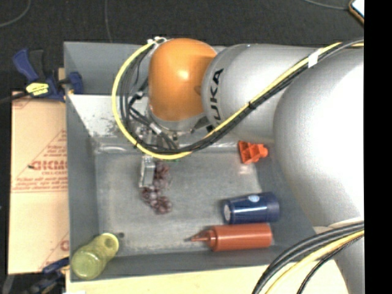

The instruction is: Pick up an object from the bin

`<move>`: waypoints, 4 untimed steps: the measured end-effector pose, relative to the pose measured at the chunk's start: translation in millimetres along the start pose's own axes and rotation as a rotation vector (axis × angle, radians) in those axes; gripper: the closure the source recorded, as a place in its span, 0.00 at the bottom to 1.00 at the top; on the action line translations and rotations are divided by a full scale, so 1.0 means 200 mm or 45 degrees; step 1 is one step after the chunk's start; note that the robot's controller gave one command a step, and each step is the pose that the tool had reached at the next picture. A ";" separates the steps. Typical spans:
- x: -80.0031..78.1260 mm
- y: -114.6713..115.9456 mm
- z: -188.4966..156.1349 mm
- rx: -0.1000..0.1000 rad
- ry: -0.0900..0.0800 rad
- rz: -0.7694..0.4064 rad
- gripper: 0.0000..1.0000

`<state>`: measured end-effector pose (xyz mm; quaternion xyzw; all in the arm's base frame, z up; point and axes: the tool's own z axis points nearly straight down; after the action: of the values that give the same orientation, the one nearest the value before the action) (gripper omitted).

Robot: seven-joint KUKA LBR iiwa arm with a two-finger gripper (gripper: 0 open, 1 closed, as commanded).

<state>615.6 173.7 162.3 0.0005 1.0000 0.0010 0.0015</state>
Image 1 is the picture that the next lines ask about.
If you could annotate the red-brown squeeze bottle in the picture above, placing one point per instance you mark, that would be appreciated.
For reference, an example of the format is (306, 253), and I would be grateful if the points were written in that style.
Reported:
(242, 237)

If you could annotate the purple toy grape bunch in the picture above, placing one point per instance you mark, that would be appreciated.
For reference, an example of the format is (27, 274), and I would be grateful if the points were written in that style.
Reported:
(157, 199)

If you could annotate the yellow-green translucent plastic bottle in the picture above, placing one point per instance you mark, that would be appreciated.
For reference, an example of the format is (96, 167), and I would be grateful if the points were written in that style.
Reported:
(92, 256)

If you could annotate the brown cardboard board red print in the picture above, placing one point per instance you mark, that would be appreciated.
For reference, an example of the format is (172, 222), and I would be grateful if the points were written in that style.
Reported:
(36, 152)

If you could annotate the grey metal bin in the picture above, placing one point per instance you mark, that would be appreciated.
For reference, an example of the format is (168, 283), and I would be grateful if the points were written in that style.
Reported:
(196, 176)

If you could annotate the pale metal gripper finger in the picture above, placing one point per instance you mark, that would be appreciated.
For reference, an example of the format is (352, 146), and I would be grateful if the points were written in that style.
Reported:
(147, 171)

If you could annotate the orange ridged plastic block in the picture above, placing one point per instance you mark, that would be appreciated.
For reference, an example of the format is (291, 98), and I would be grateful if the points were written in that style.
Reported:
(250, 152)

